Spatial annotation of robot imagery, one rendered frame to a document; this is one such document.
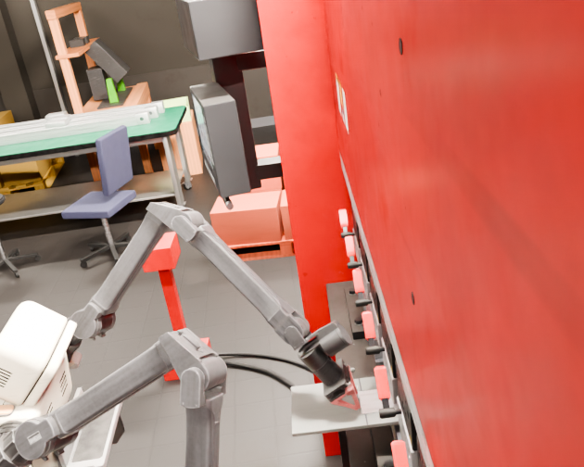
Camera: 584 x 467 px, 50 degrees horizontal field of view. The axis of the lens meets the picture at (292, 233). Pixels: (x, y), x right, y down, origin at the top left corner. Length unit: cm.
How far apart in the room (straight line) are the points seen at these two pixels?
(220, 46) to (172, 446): 188
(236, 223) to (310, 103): 252
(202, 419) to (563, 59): 99
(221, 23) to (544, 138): 201
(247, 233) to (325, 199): 237
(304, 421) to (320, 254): 91
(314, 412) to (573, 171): 138
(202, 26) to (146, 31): 601
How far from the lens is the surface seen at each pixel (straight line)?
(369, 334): 138
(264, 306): 152
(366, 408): 162
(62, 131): 601
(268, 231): 457
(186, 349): 116
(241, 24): 230
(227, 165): 235
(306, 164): 222
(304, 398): 168
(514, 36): 36
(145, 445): 325
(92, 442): 168
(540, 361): 38
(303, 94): 216
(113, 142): 501
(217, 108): 230
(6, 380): 152
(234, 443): 310
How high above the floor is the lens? 206
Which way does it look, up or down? 24 degrees down
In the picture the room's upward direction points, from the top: 9 degrees counter-clockwise
